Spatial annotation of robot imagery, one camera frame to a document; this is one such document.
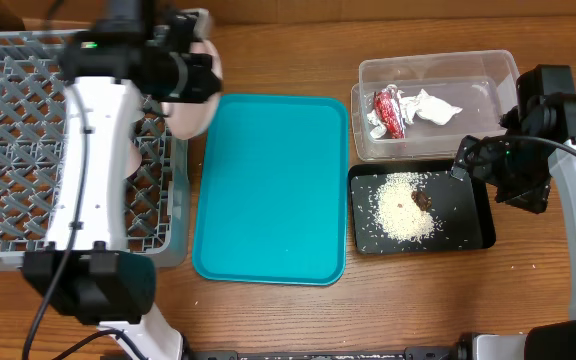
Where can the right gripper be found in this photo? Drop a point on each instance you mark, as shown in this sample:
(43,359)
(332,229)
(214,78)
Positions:
(471,160)

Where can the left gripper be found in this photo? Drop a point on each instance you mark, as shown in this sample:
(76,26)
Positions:
(200,61)

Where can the large pink plate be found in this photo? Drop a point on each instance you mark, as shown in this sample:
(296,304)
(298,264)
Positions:
(188,120)

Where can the brown food piece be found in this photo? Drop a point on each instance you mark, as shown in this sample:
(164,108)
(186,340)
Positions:
(422,200)

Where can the white napkin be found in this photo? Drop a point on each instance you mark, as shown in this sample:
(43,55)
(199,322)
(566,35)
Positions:
(422,105)

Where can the white rice pile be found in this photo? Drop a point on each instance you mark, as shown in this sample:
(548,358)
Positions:
(397,215)

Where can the red snack wrapper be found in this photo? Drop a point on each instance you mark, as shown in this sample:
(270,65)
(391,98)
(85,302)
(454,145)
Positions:
(387,107)

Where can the small pink bowl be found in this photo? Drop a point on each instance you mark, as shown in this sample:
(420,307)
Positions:
(134,159)

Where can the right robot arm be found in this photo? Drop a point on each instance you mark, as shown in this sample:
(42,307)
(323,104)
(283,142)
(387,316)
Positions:
(545,113)

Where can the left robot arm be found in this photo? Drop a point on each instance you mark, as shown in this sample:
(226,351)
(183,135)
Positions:
(86,270)

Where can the black waste tray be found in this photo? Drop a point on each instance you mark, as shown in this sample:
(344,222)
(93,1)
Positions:
(460,209)

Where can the grey dishwasher rack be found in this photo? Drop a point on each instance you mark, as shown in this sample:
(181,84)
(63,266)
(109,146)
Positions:
(32,131)

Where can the clear plastic bin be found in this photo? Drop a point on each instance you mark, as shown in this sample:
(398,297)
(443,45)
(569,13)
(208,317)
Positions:
(482,83)

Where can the teal plastic tray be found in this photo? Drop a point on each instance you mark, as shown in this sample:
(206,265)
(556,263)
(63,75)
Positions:
(272,204)

